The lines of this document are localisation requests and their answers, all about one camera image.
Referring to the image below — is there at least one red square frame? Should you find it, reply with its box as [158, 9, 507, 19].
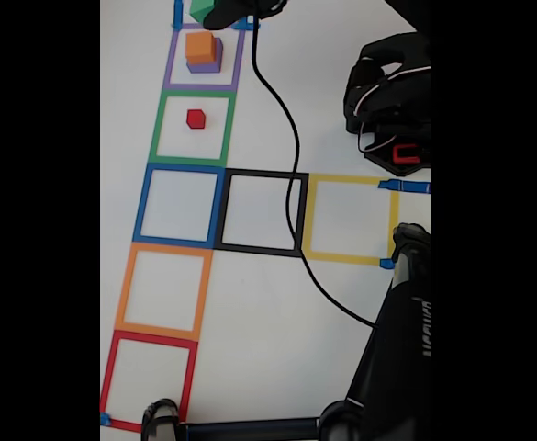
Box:
[99, 329, 199, 434]

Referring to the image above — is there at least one purple square frame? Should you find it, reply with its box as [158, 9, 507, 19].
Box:
[162, 22, 246, 92]

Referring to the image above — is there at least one yellow square frame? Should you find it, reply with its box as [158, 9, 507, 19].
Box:
[300, 173, 400, 266]

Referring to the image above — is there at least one red table clamp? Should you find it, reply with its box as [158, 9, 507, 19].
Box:
[392, 143, 421, 165]

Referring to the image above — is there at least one black camera tripod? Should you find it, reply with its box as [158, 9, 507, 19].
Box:
[140, 222, 431, 441]

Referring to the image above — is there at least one green cube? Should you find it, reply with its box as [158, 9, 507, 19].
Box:
[188, 0, 215, 24]

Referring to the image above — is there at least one large purple cube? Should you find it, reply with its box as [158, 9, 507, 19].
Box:
[187, 37, 224, 74]

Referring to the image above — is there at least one orange cube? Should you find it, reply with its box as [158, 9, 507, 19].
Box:
[185, 30, 218, 64]

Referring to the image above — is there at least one black square frame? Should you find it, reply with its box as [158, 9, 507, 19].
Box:
[212, 168, 309, 258]

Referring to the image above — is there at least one black camera cable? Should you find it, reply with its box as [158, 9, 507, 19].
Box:
[251, 13, 380, 330]

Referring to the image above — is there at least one orange square frame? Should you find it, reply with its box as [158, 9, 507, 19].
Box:
[114, 242, 214, 342]

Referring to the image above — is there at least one green square frame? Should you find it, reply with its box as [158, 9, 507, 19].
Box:
[147, 90, 237, 167]

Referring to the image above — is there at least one blue square frame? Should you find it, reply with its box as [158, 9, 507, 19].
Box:
[132, 163, 227, 249]

